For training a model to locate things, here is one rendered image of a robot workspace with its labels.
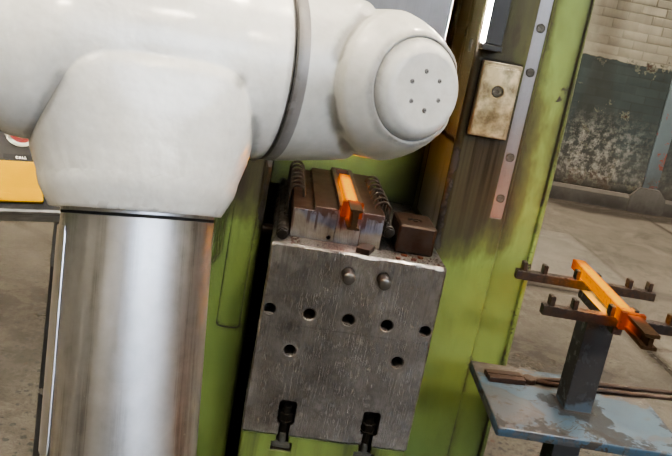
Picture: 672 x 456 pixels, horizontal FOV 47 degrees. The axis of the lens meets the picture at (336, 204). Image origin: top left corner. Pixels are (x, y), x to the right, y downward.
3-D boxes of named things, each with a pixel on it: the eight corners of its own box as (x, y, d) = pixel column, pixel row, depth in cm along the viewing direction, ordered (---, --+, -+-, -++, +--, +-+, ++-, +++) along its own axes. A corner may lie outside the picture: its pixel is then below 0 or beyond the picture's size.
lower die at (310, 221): (378, 249, 169) (386, 212, 167) (289, 235, 167) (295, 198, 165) (362, 203, 209) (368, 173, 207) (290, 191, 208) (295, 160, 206)
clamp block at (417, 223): (432, 258, 170) (438, 230, 168) (394, 252, 169) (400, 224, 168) (423, 242, 181) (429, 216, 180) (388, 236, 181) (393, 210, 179)
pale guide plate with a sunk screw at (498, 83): (506, 140, 176) (523, 67, 172) (468, 134, 176) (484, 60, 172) (503, 139, 178) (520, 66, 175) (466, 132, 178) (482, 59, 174)
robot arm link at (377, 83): (400, 12, 67) (249, -17, 62) (518, 2, 50) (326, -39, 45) (377, 160, 69) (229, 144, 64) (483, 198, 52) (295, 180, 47)
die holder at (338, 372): (406, 452, 175) (447, 268, 164) (240, 429, 171) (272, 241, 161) (380, 347, 229) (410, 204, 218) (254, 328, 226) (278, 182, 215)
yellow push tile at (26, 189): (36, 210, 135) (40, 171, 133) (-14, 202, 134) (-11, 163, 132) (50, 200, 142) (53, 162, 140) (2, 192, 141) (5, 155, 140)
